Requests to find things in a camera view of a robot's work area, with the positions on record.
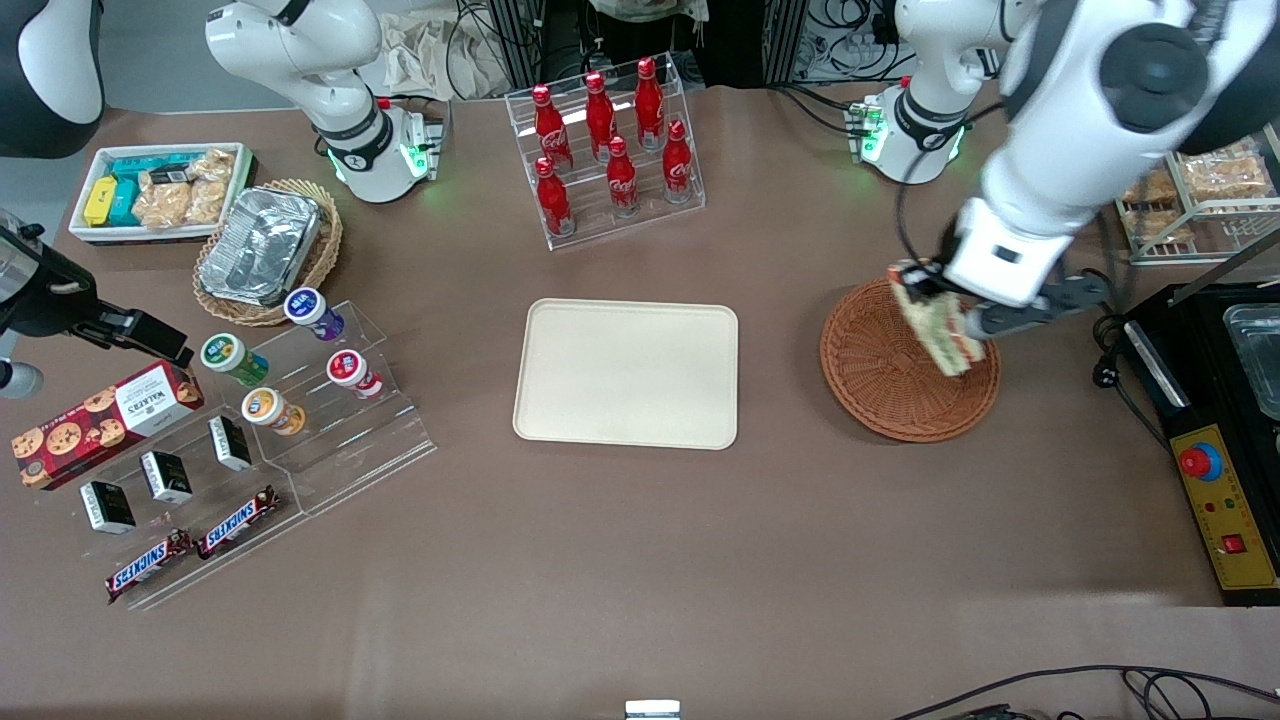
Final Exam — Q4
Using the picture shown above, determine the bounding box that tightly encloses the yellow small box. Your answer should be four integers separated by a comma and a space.
83, 176, 120, 228

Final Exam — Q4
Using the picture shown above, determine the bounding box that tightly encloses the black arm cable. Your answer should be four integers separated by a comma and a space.
893, 100, 1006, 269

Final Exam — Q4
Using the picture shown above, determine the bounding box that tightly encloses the cream plastic tray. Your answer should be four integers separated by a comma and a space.
513, 298, 740, 451

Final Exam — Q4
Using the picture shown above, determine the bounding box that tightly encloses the red cookie box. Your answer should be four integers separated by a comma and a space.
11, 360, 205, 491

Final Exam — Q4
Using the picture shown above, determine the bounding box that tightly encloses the orange lid yogurt cup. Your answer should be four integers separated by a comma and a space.
241, 387, 308, 437

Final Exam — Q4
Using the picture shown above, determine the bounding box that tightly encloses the teal long box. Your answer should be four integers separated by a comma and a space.
110, 154, 198, 183

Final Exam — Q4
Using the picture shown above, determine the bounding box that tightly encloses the light wicker basket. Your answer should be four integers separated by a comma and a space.
193, 178, 344, 328

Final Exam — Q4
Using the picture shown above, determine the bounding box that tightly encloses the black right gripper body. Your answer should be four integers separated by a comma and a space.
0, 210, 137, 343

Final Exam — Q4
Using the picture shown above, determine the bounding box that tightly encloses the clear bag of crackers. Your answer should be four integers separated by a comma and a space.
185, 149, 237, 227
133, 170, 197, 230

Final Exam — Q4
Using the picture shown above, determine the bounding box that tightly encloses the white plastic bin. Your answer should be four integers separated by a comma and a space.
68, 142, 257, 246

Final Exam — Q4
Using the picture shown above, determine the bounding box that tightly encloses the black power cable with plug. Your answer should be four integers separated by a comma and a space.
1088, 300, 1173, 443

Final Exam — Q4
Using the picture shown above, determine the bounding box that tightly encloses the clear acrylic cup stand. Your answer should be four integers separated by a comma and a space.
205, 299, 438, 517

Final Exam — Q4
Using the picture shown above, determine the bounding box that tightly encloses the black floor cable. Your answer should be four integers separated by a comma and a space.
890, 664, 1280, 720

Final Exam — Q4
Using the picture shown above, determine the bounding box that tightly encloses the purple lid yogurt cup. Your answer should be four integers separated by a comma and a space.
283, 287, 346, 342

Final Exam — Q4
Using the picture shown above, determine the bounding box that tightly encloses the snickers chocolate bar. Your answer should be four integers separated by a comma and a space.
105, 530, 194, 605
196, 486, 283, 561

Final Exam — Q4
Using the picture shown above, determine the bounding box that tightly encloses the red lid yogurt cup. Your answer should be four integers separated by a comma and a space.
326, 349, 386, 400

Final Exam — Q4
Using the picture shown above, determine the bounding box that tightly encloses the crumpled paper bag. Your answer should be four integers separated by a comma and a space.
378, 8, 506, 102

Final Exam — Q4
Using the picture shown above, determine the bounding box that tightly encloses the aluminium foil tray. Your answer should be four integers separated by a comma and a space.
198, 186, 323, 308

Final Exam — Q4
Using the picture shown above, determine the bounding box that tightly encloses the brown wicker basket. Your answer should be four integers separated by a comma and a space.
819, 277, 1002, 443

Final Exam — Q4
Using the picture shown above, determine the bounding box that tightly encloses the green lid yogurt cup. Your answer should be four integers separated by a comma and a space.
200, 333, 270, 388

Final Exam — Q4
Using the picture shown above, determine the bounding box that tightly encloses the red cola bottle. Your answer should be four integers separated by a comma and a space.
661, 120, 696, 205
604, 136, 642, 219
584, 72, 620, 162
635, 57, 667, 151
532, 84, 573, 172
534, 157, 577, 239

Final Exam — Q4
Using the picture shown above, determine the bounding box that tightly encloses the clear acrylic bottle rack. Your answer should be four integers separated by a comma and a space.
504, 52, 708, 252

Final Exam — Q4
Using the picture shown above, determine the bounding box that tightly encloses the clear acrylic snack stand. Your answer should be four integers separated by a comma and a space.
60, 400, 304, 612

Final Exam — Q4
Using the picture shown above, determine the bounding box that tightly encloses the small black white box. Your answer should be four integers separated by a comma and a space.
139, 450, 194, 506
80, 481, 138, 536
208, 415, 253, 473

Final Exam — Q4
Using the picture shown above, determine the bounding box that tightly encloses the steel appliance pan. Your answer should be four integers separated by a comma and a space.
1222, 304, 1280, 422

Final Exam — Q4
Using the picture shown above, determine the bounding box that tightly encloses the red emergency stop button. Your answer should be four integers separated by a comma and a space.
1179, 441, 1225, 482

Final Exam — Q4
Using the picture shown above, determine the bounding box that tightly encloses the white wire rack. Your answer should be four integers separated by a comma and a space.
1114, 138, 1280, 267

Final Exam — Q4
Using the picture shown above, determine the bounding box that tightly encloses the bagged bread snack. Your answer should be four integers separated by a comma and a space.
1180, 150, 1274, 202
1134, 208, 1197, 247
1120, 168, 1182, 208

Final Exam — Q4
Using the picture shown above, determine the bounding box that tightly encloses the triangular sandwich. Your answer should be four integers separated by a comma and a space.
893, 283, 988, 378

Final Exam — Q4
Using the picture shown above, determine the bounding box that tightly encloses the black equipment rack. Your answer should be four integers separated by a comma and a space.
486, 0, 701, 97

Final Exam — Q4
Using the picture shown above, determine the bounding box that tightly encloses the yellow control panel box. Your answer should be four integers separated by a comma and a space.
1170, 424, 1280, 593

